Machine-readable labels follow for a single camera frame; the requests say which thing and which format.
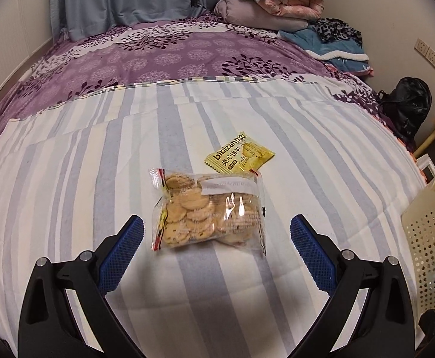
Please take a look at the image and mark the clear bag round cookies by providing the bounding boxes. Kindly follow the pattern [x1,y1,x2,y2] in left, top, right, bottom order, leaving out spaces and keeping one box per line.
[149,168,266,254]

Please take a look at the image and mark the cream perforated plastic basket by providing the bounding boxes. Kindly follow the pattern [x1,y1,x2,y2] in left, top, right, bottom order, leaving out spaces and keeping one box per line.
[401,177,435,316]

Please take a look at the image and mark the striped white grey blanket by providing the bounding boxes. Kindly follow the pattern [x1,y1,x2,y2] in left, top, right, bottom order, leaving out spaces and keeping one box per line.
[0,74,425,357]

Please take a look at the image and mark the black bag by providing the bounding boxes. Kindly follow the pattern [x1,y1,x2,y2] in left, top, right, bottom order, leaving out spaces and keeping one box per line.
[377,77,432,143]

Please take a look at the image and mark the small yellow bibizan packet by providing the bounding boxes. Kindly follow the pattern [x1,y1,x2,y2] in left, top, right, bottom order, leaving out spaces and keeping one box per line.
[205,132,275,174]

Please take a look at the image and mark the blue leopard clothes pile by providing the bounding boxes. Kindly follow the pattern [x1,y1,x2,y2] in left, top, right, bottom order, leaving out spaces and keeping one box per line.
[278,18,373,77]

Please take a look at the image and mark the purple floral bedsheet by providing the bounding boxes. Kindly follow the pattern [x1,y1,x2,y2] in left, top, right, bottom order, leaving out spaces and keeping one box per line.
[0,12,420,165]

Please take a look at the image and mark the wall power socket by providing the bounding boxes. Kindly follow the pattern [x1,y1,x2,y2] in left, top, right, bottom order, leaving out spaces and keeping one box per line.
[414,39,435,68]

